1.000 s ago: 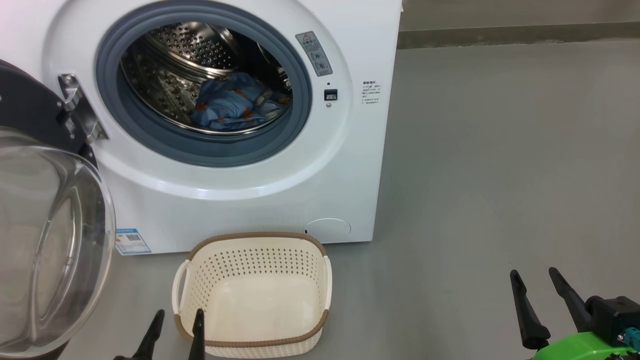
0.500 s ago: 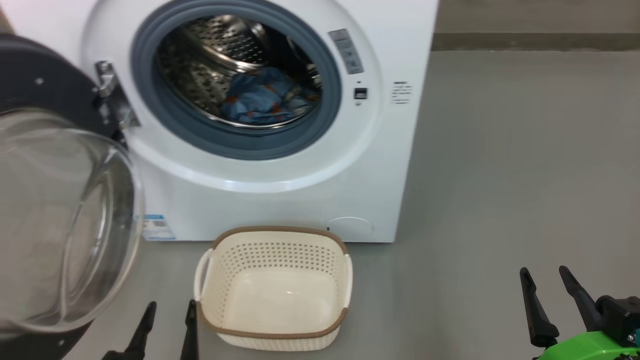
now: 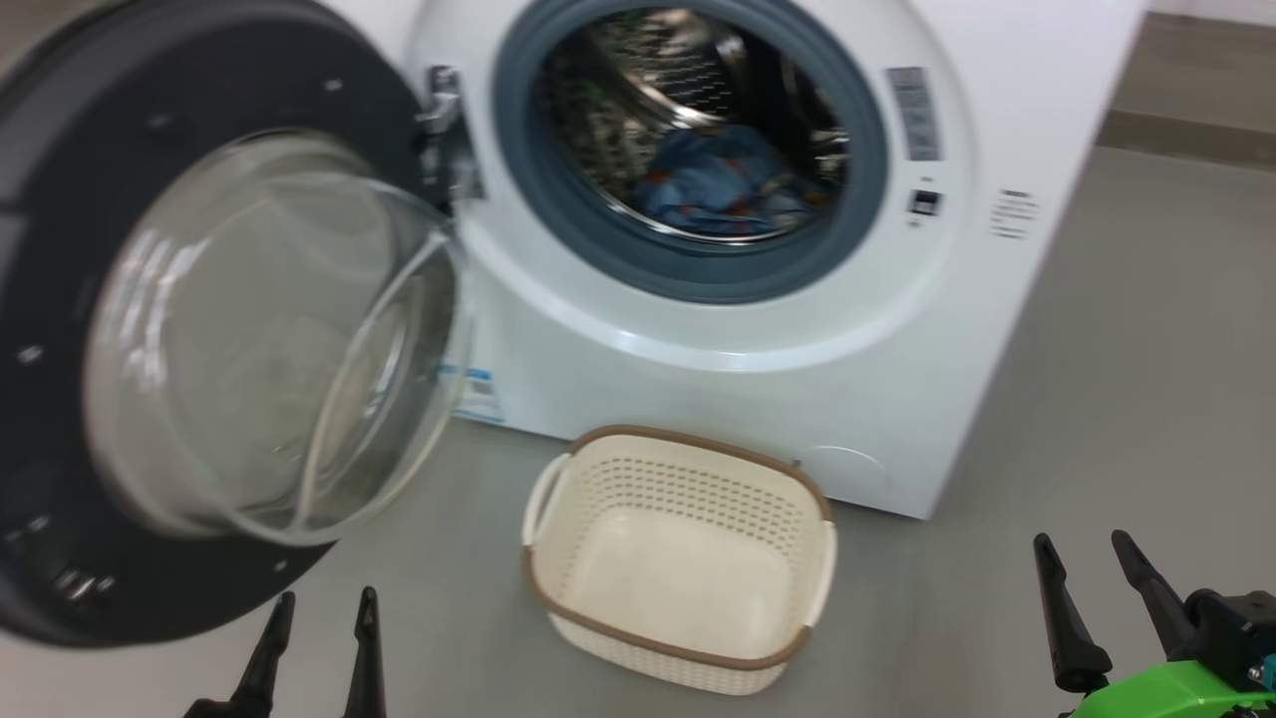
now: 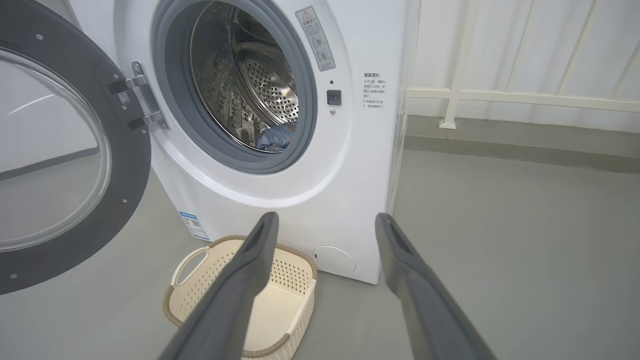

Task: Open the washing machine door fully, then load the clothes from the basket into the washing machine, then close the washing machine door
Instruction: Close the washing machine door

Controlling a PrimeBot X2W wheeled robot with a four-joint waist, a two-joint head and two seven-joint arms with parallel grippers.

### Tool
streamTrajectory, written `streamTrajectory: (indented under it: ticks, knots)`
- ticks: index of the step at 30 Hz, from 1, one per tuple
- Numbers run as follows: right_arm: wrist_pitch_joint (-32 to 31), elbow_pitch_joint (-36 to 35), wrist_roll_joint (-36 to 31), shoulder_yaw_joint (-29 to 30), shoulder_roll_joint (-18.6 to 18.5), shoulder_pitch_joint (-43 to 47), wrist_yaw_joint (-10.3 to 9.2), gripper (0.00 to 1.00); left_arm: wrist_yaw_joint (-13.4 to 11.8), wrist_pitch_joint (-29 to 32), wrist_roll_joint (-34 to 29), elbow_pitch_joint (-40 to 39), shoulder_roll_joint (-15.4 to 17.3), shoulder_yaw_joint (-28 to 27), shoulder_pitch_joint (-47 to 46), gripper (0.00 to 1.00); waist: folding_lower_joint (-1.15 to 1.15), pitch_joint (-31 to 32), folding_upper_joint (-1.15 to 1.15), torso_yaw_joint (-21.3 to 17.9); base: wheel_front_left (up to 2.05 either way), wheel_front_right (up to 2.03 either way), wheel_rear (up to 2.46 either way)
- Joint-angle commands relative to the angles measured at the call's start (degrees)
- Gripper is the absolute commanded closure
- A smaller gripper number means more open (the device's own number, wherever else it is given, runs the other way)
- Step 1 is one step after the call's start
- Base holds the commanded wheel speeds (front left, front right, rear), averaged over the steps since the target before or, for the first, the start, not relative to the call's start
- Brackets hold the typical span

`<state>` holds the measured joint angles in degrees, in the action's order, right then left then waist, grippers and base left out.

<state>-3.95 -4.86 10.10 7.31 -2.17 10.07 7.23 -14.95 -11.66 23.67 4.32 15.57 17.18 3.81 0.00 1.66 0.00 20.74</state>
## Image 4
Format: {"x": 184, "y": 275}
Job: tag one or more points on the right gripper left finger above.
{"x": 225, "y": 310}

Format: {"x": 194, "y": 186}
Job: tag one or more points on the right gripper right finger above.
{"x": 430, "y": 320}

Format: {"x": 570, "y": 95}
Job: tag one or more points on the black round glass washer door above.
{"x": 131, "y": 165}

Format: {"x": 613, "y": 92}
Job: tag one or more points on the blue cartoon print garment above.
{"x": 275, "y": 137}

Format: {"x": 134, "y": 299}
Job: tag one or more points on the cream perforated laundry basket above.
{"x": 287, "y": 315}

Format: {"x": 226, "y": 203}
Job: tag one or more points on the white front-load washing machine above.
{"x": 350, "y": 175}

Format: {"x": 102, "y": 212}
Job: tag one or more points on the grey rubber door gasket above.
{"x": 306, "y": 115}

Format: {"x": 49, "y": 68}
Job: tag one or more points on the metal washer door hinge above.
{"x": 145, "y": 95}

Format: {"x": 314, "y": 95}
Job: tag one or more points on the black door lock socket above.
{"x": 334, "y": 97}

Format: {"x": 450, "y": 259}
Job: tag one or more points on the blue energy label sticker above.
{"x": 194, "y": 226}

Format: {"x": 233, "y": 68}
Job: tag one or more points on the round white filter cover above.
{"x": 335, "y": 260}

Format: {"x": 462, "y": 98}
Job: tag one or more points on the perforated steel washer drum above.
{"x": 270, "y": 85}

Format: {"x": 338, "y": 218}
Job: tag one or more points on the white metal railing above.
{"x": 500, "y": 95}

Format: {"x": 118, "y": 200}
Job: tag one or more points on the grey warning sticker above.
{"x": 315, "y": 40}

